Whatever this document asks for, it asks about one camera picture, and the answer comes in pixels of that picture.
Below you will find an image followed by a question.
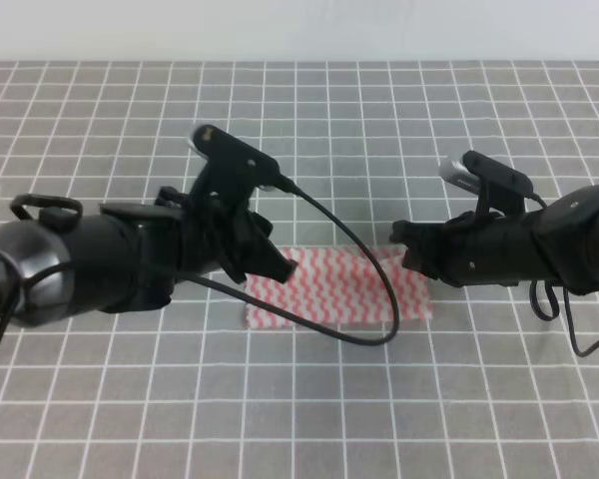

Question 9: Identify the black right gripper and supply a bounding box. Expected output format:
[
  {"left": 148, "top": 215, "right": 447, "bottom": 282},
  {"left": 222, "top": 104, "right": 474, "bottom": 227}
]
[{"left": 389, "top": 211, "right": 544, "bottom": 286}]

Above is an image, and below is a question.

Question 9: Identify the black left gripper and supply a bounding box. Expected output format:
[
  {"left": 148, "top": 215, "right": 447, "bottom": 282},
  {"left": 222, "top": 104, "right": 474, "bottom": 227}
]
[{"left": 155, "top": 187, "right": 299, "bottom": 283}]

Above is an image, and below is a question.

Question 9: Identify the pink white wavy striped towel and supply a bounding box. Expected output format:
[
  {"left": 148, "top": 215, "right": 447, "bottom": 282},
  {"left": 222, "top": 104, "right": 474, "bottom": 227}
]
[{"left": 245, "top": 245, "right": 432, "bottom": 325}]

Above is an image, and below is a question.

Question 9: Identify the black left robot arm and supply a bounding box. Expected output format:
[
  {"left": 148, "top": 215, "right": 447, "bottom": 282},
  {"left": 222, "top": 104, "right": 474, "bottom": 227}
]
[{"left": 0, "top": 187, "right": 297, "bottom": 327}]

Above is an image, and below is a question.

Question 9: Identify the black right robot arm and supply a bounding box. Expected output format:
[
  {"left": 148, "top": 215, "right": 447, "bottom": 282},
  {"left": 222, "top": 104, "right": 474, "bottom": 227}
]
[{"left": 389, "top": 184, "right": 599, "bottom": 295}]

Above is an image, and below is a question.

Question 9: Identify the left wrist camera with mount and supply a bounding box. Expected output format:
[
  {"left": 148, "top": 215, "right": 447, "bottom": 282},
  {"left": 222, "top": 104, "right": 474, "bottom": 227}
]
[{"left": 188, "top": 124, "right": 288, "bottom": 209}]

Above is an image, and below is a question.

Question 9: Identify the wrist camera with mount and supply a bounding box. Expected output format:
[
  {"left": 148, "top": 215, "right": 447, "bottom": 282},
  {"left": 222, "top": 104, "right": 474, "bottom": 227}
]
[
  {"left": 188, "top": 124, "right": 288, "bottom": 209},
  {"left": 439, "top": 151, "right": 534, "bottom": 217}
]

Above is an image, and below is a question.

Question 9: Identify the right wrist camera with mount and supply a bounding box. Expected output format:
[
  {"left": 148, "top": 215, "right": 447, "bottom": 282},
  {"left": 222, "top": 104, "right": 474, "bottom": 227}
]
[{"left": 439, "top": 151, "right": 534, "bottom": 217}]

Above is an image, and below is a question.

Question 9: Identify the black left camera cable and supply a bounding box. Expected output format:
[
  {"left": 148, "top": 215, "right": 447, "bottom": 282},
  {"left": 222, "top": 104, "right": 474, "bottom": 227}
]
[{"left": 0, "top": 174, "right": 400, "bottom": 415}]

